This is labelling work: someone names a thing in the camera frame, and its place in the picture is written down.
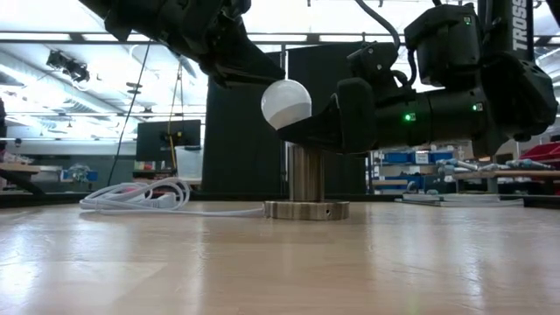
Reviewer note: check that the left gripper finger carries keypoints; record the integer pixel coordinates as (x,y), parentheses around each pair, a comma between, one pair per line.
(245,65)

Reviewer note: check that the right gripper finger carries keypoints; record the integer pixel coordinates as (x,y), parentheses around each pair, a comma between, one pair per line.
(315,131)

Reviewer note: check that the white lightbulb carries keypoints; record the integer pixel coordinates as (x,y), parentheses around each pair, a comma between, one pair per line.
(284,102)

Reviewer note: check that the metal lamp socket stand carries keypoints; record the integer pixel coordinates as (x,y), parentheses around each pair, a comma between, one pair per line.
(306,175)

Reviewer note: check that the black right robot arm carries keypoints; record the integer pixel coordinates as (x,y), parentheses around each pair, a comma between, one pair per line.
(516,87)

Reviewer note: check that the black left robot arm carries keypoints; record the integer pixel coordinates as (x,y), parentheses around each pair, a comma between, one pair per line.
(131,13)

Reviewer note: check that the blue storage bin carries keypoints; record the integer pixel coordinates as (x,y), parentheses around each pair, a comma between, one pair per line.
(398,156)
(439,156)

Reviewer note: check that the black partition panel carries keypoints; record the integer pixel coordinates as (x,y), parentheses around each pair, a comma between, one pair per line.
(242,131)
(319,61)

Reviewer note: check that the black computer monitor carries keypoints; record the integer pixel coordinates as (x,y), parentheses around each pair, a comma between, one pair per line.
(168,140)

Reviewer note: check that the translucent plastic container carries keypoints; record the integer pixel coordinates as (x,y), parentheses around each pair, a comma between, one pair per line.
(189,164)

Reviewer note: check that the black ceiling-hung device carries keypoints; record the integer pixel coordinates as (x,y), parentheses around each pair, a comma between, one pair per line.
(67,65)

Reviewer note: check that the wooden workbench with tools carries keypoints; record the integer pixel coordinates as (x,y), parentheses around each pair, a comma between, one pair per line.
(503,175)

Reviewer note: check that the red storage bin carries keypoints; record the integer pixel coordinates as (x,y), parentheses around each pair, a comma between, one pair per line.
(542,153)

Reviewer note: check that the wooden side table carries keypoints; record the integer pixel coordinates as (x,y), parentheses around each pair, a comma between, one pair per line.
(17,168)

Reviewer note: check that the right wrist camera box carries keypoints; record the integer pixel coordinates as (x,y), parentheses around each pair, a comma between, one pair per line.
(372,61)

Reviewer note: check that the black aluminium table frame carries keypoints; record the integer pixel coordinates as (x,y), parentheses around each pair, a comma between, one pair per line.
(44,199)

